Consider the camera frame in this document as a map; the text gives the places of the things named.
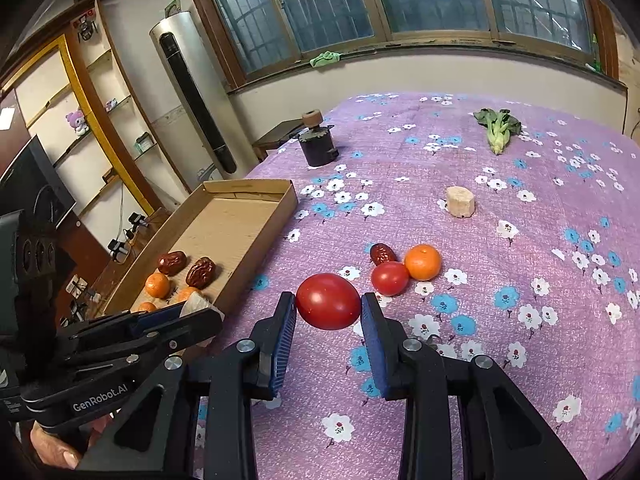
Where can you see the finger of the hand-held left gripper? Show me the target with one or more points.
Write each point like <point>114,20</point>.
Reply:
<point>195,327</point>
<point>160,317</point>

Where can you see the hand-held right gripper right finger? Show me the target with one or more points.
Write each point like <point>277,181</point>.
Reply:
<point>375,340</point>

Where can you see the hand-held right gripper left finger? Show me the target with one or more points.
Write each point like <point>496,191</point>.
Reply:
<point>282,340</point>

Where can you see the orange mandarin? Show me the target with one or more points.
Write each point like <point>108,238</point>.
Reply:
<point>423,262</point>
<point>157,285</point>
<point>187,294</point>
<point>146,306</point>

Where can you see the beige yam piece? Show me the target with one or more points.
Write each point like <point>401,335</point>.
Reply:
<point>200,304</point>
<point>460,202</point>

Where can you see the dried red date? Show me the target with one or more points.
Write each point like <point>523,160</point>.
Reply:
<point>201,272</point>
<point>382,254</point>
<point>172,262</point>

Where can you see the red tomato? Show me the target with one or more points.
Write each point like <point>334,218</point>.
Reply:
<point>390,278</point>
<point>327,305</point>

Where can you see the shallow cardboard box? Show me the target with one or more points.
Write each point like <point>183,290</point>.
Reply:
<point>225,230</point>

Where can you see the person's left hand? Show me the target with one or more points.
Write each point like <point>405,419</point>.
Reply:
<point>50,445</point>

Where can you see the white power strip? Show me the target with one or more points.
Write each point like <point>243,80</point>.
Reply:
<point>77,287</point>

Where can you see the wooden low cabinet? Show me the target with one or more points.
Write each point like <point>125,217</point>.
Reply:
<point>105,275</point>

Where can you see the black charger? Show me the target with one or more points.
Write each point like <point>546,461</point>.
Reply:
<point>138,220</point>
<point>118,249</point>

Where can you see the black flat monitor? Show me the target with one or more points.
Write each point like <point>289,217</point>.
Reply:
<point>30,180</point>

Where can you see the purple plush toy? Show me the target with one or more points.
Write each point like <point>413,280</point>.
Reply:
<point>76,122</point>

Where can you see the green box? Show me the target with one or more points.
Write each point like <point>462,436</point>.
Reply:
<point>143,143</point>

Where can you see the black round jar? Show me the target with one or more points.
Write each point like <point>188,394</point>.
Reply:
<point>316,149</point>

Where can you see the small dark side table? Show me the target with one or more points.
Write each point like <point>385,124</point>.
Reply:
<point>275,137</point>

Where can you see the small wooden cylinder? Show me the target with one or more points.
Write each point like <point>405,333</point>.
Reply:
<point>312,117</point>

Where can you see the green leafy vegetable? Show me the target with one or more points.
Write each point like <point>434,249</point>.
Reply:
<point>497,130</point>

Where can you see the silver tower air conditioner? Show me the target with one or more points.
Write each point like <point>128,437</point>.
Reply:
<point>175,50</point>

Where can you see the green cloth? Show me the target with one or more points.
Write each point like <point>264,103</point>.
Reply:
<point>325,58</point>

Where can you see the yellow framed wall shelf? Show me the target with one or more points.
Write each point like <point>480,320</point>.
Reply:
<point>100,110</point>

